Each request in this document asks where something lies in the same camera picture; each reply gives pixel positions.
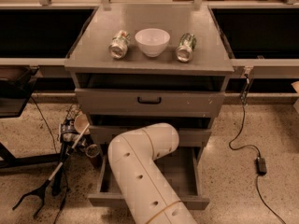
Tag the left green soda can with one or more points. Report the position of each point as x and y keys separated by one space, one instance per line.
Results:
x=119 y=44

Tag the green soda can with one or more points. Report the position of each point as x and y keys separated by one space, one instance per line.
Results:
x=119 y=44
x=185 y=48

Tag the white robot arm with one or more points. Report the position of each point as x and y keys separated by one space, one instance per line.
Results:
x=148 y=195

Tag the black stand left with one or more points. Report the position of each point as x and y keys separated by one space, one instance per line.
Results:
x=16 y=87

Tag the grey top drawer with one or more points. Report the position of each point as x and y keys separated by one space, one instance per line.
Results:
x=150 y=103

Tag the brown paper cup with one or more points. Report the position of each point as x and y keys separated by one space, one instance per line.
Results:
x=93 y=153

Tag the black power adapter with cable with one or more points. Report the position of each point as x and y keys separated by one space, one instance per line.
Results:
x=260 y=162

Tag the right green soda can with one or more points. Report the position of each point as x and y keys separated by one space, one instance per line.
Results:
x=185 y=48

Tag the tan paper bowl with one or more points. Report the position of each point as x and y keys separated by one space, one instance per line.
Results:
x=80 y=122

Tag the grey bottom drawer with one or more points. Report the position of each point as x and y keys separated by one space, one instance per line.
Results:
x=179 y=169

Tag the white bowl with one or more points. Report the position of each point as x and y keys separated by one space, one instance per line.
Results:
x=152 y=41

